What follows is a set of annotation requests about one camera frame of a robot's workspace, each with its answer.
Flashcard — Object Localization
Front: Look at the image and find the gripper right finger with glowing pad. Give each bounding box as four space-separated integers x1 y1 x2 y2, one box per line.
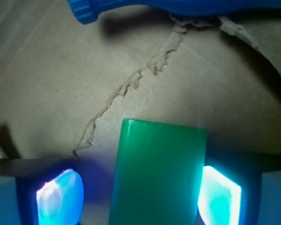
198 152 281 225

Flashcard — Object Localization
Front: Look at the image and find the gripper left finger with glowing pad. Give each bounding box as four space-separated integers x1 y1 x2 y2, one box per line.
0 158 84 225

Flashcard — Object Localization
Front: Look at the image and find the green rectangular block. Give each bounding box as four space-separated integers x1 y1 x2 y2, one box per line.
109 119 207 225

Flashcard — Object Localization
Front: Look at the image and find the brown paper bag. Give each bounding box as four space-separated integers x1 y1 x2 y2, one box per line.
0 0 281 225

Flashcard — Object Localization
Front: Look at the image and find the blue plastic bottle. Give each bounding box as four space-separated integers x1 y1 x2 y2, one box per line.
68 0 281 24

